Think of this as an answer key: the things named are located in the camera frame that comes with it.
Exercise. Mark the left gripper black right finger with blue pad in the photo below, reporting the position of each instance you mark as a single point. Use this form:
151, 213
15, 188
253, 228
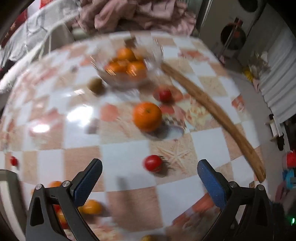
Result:
245, 213

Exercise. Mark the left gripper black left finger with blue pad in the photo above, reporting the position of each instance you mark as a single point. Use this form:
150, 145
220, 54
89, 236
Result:
43, 222

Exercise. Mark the red cherry tomato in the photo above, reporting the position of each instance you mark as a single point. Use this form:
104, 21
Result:
165, 96
153, 163
14, 161

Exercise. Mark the white tray with dark rim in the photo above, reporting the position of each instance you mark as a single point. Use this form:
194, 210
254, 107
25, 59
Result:
13, 210

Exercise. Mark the yellow cherry tomato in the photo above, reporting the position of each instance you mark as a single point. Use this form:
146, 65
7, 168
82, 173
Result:
91, 207

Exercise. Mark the red cherry tomato by tray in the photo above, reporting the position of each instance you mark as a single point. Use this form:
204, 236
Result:
14, 161

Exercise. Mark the wooden table edge rim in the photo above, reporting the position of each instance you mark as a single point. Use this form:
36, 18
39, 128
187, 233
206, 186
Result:
223, 119

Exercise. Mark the large orange on table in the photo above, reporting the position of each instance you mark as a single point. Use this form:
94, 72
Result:
147, 116

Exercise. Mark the checkered patterned tablecloth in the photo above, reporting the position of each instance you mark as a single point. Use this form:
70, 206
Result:
55, 126

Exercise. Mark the brown longan near bowl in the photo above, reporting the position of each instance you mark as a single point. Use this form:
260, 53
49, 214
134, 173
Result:
95, 85

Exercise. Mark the orange in bowl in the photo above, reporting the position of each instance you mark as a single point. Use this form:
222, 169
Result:
137, 70
125, 54
116, 67

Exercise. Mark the clear glass fruit bowl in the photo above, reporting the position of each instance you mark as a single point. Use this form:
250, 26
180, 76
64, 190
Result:
145, 48

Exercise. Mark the grey white bedding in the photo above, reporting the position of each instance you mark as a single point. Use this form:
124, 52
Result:
46, 30

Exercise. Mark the pink crumpled cloth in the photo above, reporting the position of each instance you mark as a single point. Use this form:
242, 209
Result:
110, 16

